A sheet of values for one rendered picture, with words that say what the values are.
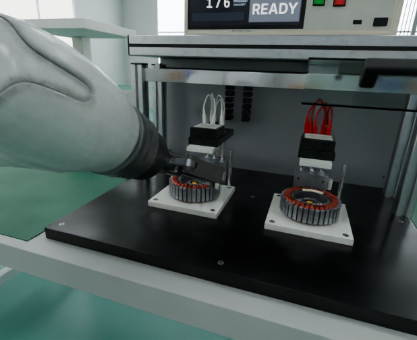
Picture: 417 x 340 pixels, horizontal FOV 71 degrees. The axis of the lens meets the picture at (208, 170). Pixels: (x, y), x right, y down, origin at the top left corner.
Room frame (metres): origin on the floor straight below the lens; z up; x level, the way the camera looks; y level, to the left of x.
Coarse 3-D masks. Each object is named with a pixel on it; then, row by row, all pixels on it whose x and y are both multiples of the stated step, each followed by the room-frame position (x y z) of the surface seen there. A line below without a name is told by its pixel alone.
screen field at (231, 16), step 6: (228, 12) 0.71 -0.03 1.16; (234, 12) 0.71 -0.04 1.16; (240, 12) 0.70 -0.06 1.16; (192, 18) 0.74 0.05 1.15; (198, 18) 0.73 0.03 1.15; (204, 18) 0.73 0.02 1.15; (210, 18) 0.72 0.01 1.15; (216, 18) 0.72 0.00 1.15; (222, 18) 0.71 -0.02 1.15; (228, 18) 0.71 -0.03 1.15; (234, 18) 0.71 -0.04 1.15; (240, 18) 0.70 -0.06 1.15
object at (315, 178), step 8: (296, 168) 0.67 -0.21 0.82; (304, 168) 0.67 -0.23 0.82; (296, 176) 0.64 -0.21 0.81; (304, 176) 0.64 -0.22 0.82; (312, 176) 0.63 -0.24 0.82; (320, 176) 0.63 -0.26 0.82; (328, 176) 0.62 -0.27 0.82; (296, 184) 0.64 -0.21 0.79; (304, 184) 0.64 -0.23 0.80; (312, 184) 0.63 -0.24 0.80; (320, 184) 0.63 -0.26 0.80
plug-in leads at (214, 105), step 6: (210, 96) 0.75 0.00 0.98; (204, 102) 0.73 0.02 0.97; (216, 102) 0.76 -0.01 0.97; (216, 108) 0.76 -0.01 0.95; (222, 108) 0.71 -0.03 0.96; (204, 114) 0.72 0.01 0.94; (222, 114) 0.71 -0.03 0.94; (204, 120) 0.72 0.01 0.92; (210, 120) 0.74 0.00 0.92; (216, 120) 0.77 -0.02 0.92; (222, 120) 0.71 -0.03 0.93
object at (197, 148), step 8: (192, 128) 0.65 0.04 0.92; (200, 128) 0.64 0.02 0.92; (208, 128) 0.64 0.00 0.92; (216, 128) 0.64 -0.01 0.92; (224, 128) 0.68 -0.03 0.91; (192, 136) 0.65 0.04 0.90; (200, 136) 0.64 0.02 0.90; (208, 136) 0.63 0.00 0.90; (216, 136) 0.63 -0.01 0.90; (224, 136) 0.68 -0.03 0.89; (192, 144) 0.64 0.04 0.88; (200, 144) 0.64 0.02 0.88; (208, 144) 0.63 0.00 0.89; (216, 144) 0.63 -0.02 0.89; (224, 144) 0.72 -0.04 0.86; (208, 152) 0.61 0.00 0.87; (216, 152) 0.73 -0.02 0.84; (224, 152) 0.72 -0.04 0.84
